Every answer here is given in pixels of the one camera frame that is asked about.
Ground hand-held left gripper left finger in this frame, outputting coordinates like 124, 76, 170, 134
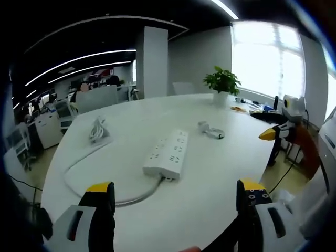
51, 181, 116, 252

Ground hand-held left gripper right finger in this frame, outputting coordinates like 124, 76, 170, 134
235, 178, 302, 252

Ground white power strip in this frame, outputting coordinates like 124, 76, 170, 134
143, 128, 190, 182

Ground black desk leg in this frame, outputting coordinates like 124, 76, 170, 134
267, 138, 282, 166

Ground white desk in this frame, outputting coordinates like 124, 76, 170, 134
40, 93, 292, 252

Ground ceiling light strip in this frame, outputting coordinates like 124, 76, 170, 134
48, 61, 132, 85
25, 48, 137, 87
211, 0, 240, 20

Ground grey desk partition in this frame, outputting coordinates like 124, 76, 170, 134
75, 86, 118, 114

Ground black flat item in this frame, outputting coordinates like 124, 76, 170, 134
250, 111, 288, 124

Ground white side cabinet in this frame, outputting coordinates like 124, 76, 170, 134
317, 106, 336, 159

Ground bright window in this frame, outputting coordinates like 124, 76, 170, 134
230, 20, 307, 99

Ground white plant pot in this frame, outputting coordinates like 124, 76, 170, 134
212, 90, 228, 106

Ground green leafy plant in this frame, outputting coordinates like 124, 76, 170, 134
203, 65, 242, 96

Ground white office cabinet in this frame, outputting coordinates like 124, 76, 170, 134
35, 112, 64, 150

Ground white mesh office chair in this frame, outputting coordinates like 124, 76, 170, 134
54, 101, 79, 135

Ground black floor cable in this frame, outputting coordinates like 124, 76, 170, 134
269, 156, 296, 193

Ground white charger cable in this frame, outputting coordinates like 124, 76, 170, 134
206, 127, 226, 140

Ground white power strip cable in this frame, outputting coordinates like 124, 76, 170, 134
64, 115, 170, 208

